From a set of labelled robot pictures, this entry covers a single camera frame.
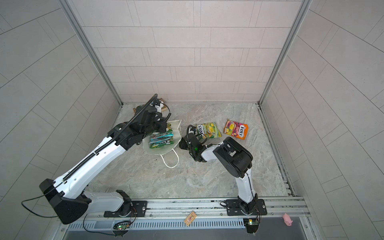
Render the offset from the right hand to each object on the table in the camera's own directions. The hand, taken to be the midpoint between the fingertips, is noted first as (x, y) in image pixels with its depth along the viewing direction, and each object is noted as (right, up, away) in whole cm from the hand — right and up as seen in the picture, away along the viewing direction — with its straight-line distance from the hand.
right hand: (180, 141), depth 95 cm
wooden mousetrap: (+8, -31, -27) cm, 42 cm away
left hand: (-2, +15, -24) cm, 28 cm away
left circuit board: (-22, -33, -30) cm, 50 cm away
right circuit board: (+37, -34, -27) cm, 56 cm away
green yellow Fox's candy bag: (+20, +7, +4) cm, 21 cm away
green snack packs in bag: (-11, +3, -9) cm, 14 cm away
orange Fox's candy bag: (+37, +7, +4) cm, 38 cm away
